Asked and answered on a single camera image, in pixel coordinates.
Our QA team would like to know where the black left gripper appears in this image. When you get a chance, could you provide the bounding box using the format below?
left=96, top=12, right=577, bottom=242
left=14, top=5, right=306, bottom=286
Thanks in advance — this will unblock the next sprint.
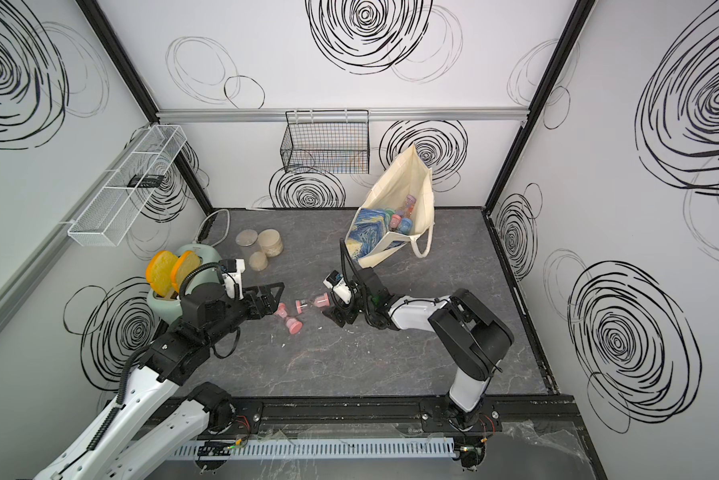
left=206, top=280, right=285, bottom=349

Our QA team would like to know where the pink hourglass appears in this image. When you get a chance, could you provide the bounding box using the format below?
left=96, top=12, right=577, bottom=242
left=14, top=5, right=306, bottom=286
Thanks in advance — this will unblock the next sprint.
left=276, top=303, right=304, bottom=335
left=296, top=293, right=331, bottom=315

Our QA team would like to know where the canvas bag with starry print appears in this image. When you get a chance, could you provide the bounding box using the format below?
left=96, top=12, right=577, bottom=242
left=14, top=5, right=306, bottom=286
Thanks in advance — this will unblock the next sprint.
left=345, top=146, right=435, bottom=267

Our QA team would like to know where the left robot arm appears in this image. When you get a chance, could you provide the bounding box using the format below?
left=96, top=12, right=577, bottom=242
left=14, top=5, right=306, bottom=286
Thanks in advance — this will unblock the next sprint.
left=37, top=282, right=285, bottom=479

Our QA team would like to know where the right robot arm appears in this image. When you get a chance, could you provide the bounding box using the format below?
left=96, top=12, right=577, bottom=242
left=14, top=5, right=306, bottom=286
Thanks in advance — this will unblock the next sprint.
left=323, top=268, right=515, bottom=430

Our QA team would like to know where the short jar with beige lid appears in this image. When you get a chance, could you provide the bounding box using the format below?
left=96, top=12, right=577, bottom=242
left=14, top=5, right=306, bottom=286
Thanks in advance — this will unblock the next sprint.
left=258, top=228, right=284, bottom=258

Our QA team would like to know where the tall glass jar with rice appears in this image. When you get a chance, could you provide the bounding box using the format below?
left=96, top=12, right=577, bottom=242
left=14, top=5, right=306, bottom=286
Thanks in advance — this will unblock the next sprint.
left=236, top=229, right=269, bottom=272

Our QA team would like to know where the yellow toast slice right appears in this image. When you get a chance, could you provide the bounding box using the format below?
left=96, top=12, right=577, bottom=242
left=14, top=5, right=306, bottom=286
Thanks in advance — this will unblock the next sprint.
left=170, top=250, right=203, bottom=292

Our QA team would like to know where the yellow toast slice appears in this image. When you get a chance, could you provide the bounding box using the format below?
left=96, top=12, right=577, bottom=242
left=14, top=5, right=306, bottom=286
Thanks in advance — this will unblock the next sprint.
left=170, top=250, right=203, bottom=292
left=146, top=250, right=179, bottom=298

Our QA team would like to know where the mint green toaster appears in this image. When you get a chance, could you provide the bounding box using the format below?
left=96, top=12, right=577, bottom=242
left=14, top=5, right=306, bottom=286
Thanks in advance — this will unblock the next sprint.
left=146, top=243, right=221, bottom=325

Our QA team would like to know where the yellow toast slice left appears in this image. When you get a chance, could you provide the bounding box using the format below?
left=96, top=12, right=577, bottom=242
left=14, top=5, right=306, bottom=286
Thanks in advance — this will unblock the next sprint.
left=146, top=250, right=179, bottom=298

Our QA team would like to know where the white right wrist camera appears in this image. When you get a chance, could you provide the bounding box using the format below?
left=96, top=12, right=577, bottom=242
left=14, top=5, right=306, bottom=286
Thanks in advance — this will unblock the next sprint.
left=323, top=270, right=353, bottom=305

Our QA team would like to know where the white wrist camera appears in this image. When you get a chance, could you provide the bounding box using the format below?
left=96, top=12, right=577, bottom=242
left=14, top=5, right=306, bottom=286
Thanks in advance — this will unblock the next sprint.
left=323, top=270, right=353, bottom=305
left=219, top=259, right=246, bottom=300

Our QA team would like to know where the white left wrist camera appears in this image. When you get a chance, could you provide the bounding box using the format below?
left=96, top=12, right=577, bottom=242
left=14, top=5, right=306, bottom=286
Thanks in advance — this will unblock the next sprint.
left=219, top=259, right=246, bottom=300

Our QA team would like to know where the white power cable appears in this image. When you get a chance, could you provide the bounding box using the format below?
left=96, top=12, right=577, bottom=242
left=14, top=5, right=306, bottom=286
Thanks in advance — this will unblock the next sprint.
left=194, top=208, right=232, bottom=247

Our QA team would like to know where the white slotted cable duct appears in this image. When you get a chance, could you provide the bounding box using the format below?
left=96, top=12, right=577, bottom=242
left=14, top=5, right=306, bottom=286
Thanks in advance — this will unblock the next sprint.
left=168, top=437, right=459, bottom=461

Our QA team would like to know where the black wire basket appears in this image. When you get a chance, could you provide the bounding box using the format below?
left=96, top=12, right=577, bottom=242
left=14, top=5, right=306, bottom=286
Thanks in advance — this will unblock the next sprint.
left=280, top=109, right=371, bottom=174

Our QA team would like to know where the white wire shelf basket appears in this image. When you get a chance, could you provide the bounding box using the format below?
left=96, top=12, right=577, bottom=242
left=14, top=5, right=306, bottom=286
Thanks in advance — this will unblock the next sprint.
left=68, top=125, right=188, bottom=247

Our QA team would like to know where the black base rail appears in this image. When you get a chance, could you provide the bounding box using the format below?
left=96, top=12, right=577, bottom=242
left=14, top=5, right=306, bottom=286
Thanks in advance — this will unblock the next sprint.
left=231, top=394, right=583, bottom=433

